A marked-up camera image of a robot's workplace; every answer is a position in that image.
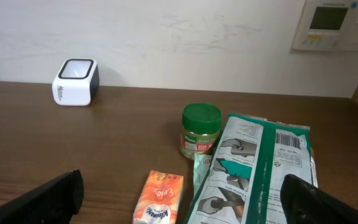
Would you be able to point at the white barcode scanner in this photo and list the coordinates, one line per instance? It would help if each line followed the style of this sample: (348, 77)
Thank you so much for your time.
(76, 83)

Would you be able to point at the green white sponge package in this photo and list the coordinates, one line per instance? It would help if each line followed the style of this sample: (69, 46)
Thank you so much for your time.
(247, 170)

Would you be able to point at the green lid jar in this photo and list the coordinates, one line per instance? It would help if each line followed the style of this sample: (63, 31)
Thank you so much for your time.
(200, 129)

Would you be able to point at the mint green wipes pack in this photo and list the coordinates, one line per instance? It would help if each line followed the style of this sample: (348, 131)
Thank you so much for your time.
(200, 168)

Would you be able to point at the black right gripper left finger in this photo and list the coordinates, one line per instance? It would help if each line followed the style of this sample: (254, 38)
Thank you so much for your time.
(56, 201)

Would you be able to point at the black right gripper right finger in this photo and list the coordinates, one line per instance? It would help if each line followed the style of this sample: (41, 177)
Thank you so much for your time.
(303, 203)

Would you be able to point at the white wall thermostat panel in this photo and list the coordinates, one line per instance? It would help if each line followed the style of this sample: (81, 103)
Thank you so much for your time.
(323, 23)

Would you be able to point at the orange tissue pack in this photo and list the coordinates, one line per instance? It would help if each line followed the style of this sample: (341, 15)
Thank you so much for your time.
(160, 199)

